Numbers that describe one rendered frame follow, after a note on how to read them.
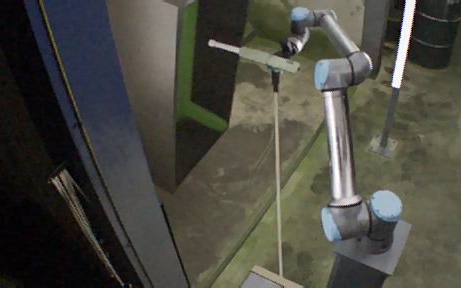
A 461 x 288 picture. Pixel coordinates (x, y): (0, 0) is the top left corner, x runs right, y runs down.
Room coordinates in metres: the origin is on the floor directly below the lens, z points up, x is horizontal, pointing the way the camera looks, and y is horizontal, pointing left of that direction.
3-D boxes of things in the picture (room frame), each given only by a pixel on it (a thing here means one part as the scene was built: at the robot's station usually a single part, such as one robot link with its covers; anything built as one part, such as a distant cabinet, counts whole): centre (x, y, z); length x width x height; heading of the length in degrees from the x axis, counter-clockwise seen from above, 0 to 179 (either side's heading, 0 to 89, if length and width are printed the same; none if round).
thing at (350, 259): (0.95, -0.63, 0.32); 0.31 x 0.31 x 0.64; 54
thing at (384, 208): (0.95, -0.62, 0.83); 0.17 x 0.15 x 0.18; 92
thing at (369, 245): (0.95, -0.63, 0.69); 0.19 x 0.19 x 0.10
